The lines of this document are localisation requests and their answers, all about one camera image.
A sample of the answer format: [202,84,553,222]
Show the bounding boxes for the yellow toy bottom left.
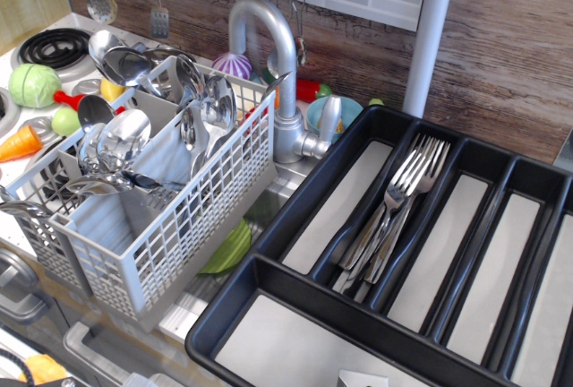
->
[24,355,68,385]

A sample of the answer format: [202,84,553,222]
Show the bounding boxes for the purple toy onion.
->
[212,52,252,80]

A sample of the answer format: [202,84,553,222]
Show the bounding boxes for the red toy pepper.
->
[296,79,332,103]

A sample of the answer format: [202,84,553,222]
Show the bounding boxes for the yellow toy lemon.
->
[99,78,125,102]

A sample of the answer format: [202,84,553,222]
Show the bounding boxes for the grey plastic cutlery basket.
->
[7,76,277,331]

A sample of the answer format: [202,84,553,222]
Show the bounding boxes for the green toy cabbage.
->
[8,64,62,108]

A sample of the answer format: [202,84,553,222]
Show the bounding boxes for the black coil stove burner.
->
[17,28,90,70]

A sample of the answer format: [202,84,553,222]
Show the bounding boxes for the orange toy carrot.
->
[1,125,43,162]

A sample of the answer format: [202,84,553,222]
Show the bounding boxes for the blue toy cup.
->
[306,97,363,136]

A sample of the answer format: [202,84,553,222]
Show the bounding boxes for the silver spoon pair upright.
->
[175,54,237,176]

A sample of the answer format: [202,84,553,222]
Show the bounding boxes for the black cutlery tray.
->
[185,106,572,386]

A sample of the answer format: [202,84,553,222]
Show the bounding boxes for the silver toy faucet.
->
[228,0,342,164]

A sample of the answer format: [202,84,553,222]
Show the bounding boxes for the large silver spoon bowl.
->
[77,109,151,174]

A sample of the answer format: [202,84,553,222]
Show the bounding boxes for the dark round spoon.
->
[77,95,115,133]

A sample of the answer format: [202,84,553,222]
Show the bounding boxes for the silver forks in tray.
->
[332,134,451,294]

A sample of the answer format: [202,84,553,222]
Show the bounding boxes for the white metal shelf post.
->
[402,0,450,118]

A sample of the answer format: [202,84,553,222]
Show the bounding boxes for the hanging toy strainer spoon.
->
[87,0,118,25]

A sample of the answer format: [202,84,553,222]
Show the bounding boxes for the fork lying in basket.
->
[65,171,185,210]

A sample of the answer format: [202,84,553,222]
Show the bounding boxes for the green toy lettuce leaf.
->
[200,219,252,274]

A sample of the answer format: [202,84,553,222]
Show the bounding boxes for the hanging toy spatula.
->
[150,0,169,39]

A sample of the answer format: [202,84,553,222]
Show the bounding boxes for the red toy handle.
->
[53,90,85,111]

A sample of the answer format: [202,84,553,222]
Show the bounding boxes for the silver ladle at back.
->
[89,30,162,97]

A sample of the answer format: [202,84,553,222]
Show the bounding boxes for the green toy apple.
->
[51,107,81,137]

